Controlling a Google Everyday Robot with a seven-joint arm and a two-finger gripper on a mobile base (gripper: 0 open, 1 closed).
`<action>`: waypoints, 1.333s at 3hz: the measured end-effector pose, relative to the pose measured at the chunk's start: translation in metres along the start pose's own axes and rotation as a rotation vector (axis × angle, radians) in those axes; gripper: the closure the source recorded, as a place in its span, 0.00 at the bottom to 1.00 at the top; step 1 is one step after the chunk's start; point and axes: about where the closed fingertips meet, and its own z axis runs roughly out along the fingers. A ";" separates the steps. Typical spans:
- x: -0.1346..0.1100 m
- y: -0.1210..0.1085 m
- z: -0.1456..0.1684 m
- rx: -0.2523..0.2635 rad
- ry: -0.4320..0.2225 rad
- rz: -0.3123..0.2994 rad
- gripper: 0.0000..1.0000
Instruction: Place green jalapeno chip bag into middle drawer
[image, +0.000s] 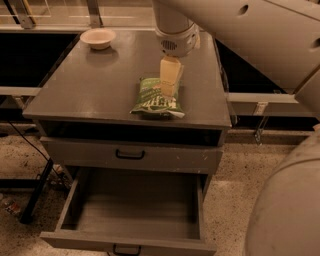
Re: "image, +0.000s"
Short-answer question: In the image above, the metal frame post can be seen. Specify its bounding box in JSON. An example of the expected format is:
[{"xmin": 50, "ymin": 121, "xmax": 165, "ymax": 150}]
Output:
[
  {"xmin": 14, "ymin": 0, "xmax": 36, "ymax": 29},
  {"xmin": 86, "ymin": 0, "xmax": 103, "ymax": 28}
]

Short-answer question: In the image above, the beige bowl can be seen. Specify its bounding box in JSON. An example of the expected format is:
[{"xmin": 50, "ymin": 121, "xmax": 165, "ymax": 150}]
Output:
[{"xmin": 80, "ymin": 28, "xmax": 116, "ymax": 50}]

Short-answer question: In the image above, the open grey middle drawer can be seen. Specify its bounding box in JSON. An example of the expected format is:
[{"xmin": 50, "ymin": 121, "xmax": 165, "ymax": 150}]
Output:
[{"xmin": 41, "ymin": 168, "xmax": 216, "ymax": 256}]

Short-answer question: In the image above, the black table leg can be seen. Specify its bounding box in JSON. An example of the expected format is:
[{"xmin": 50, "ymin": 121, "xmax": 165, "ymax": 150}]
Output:
[{"xmin": 20, "ymin": 159, "xmax": 53, "ymax": 224}]

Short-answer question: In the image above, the green jalapeno chip bag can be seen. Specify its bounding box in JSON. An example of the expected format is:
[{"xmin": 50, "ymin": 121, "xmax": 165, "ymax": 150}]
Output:
[{"xmin": 130, "ymin": 78, "xmax": 185, "ymax": 118}]

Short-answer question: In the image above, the metal bracket under shelf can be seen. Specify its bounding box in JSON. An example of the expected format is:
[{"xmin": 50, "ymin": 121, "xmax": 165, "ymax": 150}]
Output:
[{"xmin": 253, "ymin": 102, "xmax": 269, "ymax": 145}]

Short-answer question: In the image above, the small red floor debris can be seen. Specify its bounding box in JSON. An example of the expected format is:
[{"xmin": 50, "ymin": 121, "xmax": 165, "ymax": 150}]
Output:
[{"xmin": 4, "ymin": 200, "xmax": 21, "ymax": 216}]

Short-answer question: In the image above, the metal frame post left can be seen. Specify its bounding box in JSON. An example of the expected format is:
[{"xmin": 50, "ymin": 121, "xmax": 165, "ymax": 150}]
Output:
[{"xmin": 14, "ymin": 0, "xmax": 36, "ymax": 29}]

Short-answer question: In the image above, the black cable on floor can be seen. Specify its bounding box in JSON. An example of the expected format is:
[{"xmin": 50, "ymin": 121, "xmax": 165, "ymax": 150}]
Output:
[{"xmin": 6, "ymin": 119, "xmax": 68, "ymax": 189}]

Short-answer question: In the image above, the metal frame post middle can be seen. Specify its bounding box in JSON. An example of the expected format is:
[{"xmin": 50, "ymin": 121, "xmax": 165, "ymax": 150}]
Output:
[{"xmin": 86, "ymin": 0, "xmax": 103, "ymax": 28}]

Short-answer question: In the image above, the closed grey top drawer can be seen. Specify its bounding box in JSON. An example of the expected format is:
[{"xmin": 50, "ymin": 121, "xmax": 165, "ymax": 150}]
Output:
[{"xmin": 41, "ymin": 137, "xmax": 222, "ymax": 174}]

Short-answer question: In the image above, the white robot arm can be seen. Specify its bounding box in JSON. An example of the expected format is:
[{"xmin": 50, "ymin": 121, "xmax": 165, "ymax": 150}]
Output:
[{"xmin": 152, "ymin": 0, "xmax": 320, "ymax": 256}]

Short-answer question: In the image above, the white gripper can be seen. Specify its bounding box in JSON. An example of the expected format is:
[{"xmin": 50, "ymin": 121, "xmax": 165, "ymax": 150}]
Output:
[{"xmin": 155, "ymin": 24, "xmax": 200, "ymax": 97}]

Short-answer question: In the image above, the grey drawer cabinet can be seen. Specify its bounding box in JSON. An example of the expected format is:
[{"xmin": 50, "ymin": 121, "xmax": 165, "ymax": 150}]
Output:
[{"xmin": 22, "ymin": 29, "xmax": 233, "ymax": 175}]

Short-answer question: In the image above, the black top drawer handle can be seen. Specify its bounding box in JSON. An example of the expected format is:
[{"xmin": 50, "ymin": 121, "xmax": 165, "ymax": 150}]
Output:
[{"xmin": 115, "ymin": 149, "xmax": 145, "ymax": 160}]

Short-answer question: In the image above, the black middle drawer handle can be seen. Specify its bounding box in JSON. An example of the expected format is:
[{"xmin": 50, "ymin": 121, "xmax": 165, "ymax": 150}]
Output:
[{"xmin": 112, "ymin": 244, "xmax": 141, "ymax": 256}]

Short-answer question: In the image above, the black drawer handle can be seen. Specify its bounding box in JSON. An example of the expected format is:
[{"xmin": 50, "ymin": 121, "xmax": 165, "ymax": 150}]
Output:
[
  {"xmin": 115, "ymin": 149, "xmax": 145, "ymax": 160},
  {"xmin": 112, "ymin": 244, "xmax": 141, "ymax": 256}
]

